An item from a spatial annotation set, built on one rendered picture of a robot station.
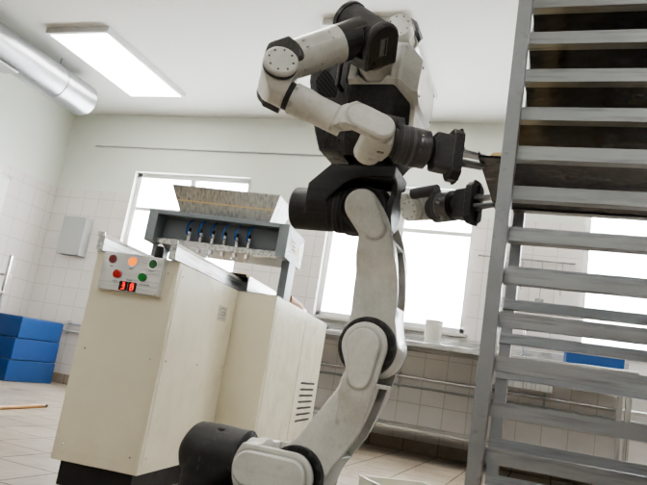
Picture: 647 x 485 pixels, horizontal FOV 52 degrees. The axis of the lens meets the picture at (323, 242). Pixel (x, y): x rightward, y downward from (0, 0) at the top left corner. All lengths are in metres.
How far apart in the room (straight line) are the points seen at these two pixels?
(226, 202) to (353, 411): 1.86
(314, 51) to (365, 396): 0.80
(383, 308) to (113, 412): 1.22
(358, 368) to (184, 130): 6.00
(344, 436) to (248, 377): 1.47
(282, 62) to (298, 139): 5.27
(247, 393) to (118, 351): 0.76
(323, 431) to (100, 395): 1.11
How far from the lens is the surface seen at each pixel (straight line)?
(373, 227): 1.61
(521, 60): 1.54
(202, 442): 1.74
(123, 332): 2.50
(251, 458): 1.64
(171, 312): 2.45
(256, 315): 3.05
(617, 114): 1.52
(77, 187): 7.91
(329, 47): 1.56
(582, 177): 1.58
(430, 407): 5.86
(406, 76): 1.69
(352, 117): 1.43
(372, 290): 1.61
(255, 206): 3.20
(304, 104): 1.45
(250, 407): 3.03
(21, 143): 7.70
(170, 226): 3.37
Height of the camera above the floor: 0.52
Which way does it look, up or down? 11 degrees up
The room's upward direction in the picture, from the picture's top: 9 degrees clockwise
